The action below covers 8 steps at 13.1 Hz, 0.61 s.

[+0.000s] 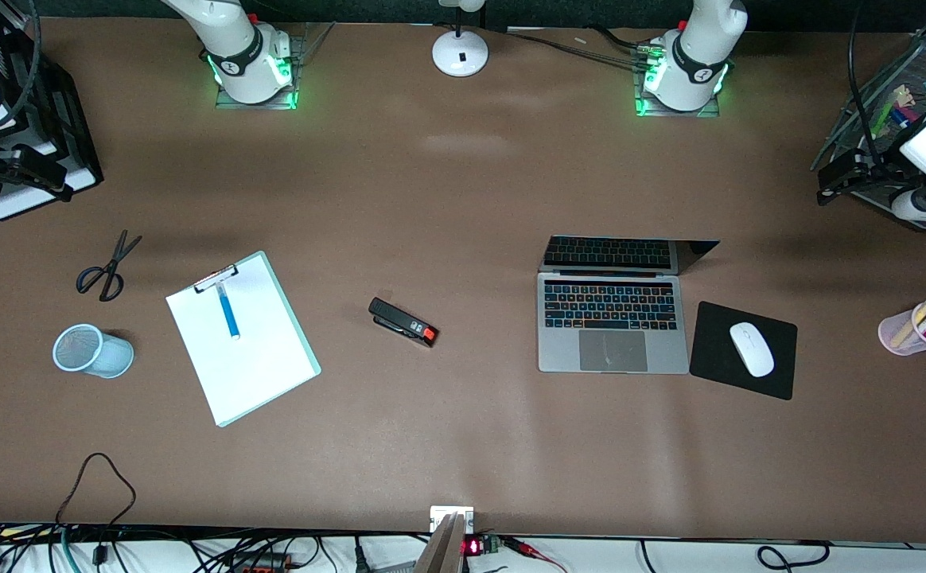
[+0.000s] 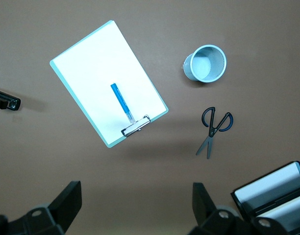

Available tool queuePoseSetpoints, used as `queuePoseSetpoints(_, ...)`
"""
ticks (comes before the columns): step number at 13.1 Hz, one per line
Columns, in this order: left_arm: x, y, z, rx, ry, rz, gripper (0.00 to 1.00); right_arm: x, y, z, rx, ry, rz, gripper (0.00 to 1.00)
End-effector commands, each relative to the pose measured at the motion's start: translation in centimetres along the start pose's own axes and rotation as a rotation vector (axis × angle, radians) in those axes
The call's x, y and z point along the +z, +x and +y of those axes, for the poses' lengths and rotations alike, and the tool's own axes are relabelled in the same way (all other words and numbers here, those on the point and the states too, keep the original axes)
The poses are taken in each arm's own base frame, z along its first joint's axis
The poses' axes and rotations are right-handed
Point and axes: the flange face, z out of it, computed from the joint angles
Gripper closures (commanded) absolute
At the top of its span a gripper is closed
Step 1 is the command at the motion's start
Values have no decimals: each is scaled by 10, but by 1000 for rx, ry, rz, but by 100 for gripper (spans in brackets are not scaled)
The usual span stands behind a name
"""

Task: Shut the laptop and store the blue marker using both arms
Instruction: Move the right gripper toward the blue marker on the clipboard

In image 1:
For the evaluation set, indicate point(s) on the white computer mouse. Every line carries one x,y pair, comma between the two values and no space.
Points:
752,350

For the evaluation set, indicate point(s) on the black stacked paper tray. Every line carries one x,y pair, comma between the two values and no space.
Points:
73,151

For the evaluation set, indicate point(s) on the white marker with blue cap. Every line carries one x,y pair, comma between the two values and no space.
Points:
900,118

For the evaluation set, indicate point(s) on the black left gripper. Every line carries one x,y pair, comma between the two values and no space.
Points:
881,169

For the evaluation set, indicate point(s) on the teal clipboard with white paper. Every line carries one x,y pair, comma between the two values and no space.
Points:
256,358

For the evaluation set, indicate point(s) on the yellow ruler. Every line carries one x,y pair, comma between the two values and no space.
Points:
907,328

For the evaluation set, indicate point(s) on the wooden post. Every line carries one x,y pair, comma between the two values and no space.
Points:
441,549

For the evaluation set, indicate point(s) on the clear left arm base plate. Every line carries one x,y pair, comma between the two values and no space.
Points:
646,112

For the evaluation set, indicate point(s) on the beige small clip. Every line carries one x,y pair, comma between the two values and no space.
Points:
903,97

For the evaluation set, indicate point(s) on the white wall socket box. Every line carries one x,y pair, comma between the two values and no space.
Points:
451,516

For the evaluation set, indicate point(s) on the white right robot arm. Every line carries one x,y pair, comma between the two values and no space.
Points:
248,72

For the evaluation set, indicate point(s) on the black stapler with red tip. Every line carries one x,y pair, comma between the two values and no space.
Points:
399,321

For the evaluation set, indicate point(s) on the black scissors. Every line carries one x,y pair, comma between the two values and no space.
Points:
115,264

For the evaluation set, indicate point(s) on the clear right arm base plate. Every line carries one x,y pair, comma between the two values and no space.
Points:
288,99

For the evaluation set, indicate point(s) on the silver laptop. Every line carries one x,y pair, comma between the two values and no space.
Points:
614,350

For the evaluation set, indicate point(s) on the pink translucent pen cup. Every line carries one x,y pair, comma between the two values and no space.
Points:
889,330

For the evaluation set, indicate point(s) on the green marker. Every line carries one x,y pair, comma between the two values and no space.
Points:
886,113

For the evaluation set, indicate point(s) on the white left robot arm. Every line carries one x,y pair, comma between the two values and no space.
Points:
690,79

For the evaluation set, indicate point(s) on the circuit board with red display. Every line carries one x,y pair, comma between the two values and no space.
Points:
480,547

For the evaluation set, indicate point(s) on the black mouse pad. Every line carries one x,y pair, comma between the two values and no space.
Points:
717,358

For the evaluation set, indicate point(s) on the light blue mesh pen cup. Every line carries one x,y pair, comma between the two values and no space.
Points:
109,356

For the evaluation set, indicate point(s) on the white lamp base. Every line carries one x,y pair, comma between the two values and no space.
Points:
460,56

